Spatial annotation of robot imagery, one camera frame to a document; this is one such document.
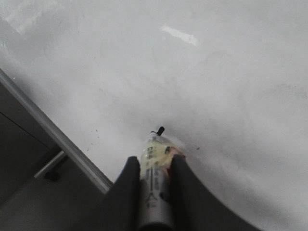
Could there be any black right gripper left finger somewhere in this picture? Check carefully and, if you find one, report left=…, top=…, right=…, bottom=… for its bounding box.
left=79, top=156, right=140, bottom=231

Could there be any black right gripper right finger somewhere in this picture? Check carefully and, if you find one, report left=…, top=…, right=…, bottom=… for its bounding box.
left=170, top=154, right=258, bottom=231

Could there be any white black whiteboard marker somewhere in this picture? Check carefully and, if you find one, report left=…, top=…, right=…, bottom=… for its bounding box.
left=137, top=127, right=185, bottom=231

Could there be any metal bar handle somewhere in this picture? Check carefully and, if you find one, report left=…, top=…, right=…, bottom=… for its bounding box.
left=34, top=151, right=66, bottom=182

